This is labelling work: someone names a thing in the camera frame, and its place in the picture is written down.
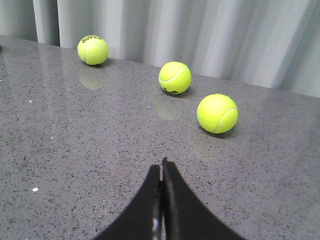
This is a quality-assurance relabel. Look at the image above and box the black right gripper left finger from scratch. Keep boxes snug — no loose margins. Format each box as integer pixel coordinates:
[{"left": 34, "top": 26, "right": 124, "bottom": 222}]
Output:
[{"left": 95, "top": 165, "right": 161, "bottom": 240}]

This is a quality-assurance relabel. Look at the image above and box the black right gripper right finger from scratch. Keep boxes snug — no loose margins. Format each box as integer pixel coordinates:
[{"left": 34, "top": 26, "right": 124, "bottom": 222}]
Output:
[{"left": 162, "top": 157, "right": 243, "bottom": 240}]

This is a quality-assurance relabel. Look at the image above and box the far right tennis ball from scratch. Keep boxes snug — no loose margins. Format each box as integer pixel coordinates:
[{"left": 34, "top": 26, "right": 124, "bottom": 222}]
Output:
[{"left": 196, "top": 93, "right": 239, "bottom": 134}]

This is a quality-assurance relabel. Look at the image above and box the Wilson printed tennis ball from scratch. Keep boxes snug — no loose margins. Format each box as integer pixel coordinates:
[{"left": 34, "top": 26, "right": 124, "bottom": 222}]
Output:
[{"left": 158, "top": 61, "right": 192, "bottom": 95}]

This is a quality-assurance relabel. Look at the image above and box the centre tennis ball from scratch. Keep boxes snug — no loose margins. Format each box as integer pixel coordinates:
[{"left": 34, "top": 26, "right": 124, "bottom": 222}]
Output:
[{"left": 77, "top": 35, "right": 109, "bottom": 66}]

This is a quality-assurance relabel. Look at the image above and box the grey pleated curtain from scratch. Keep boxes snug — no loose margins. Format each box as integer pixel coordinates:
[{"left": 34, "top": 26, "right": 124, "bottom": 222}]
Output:
[{"left": 0, "top": 0, "right": 320, "bottom": 97}]

